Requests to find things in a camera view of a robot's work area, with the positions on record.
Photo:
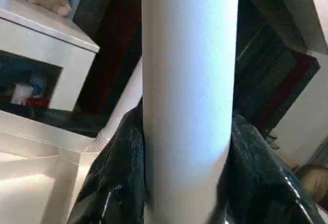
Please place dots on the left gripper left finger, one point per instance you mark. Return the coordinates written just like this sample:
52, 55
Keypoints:
113, 183

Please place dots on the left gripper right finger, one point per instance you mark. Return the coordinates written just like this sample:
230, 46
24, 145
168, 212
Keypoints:
266, 188

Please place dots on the white plastic table top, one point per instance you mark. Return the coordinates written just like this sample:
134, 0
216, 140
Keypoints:
36, 183

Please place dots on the black mat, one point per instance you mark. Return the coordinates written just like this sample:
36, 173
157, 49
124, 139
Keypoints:
66, 122

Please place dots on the white glass-door cabinet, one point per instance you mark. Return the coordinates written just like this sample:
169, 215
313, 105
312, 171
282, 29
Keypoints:
66, 55

